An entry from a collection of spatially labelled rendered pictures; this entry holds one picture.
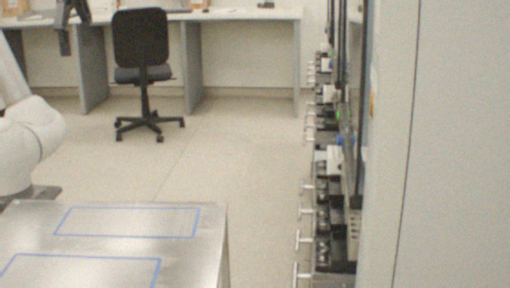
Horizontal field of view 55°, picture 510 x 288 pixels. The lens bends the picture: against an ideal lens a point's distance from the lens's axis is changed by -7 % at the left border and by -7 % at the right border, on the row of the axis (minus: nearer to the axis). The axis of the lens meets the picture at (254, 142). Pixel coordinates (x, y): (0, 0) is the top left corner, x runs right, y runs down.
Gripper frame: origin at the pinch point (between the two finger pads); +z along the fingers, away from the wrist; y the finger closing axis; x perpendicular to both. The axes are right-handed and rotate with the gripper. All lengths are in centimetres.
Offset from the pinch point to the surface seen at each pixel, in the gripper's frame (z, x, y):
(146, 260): 38, 30, 43
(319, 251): 39, 67, 35
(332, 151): 34, 71, -11
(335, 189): 38, 72, 5
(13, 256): 38, -1, 47
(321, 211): 39, 68, 17
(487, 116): 0, 93, 55
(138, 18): 23, -61, -230
